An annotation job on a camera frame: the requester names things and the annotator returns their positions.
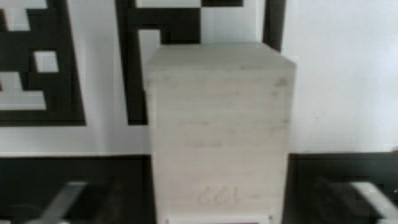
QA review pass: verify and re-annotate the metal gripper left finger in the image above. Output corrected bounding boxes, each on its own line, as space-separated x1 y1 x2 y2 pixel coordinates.
32 182 87 224

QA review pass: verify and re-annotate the white marker base sheet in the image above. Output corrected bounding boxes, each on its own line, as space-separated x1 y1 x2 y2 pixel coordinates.
0 0 398 157

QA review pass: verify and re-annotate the white desk leg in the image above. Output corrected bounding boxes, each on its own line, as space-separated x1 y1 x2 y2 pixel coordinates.
144 43 295 224

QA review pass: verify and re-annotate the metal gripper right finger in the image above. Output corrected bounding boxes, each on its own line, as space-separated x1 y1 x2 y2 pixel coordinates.
350 182 398 224

